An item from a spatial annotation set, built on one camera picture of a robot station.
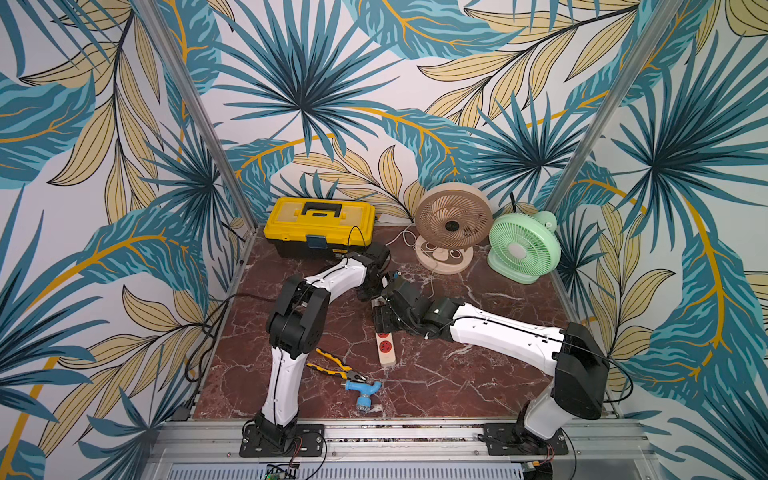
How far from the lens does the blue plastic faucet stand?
0.78 m

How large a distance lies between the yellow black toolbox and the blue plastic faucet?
40 cm

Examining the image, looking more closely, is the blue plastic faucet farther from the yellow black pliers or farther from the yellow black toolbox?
the yellow black toolbox

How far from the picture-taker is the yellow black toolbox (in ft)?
3.18

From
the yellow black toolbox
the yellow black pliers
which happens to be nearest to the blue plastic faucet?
the yellow black pliers
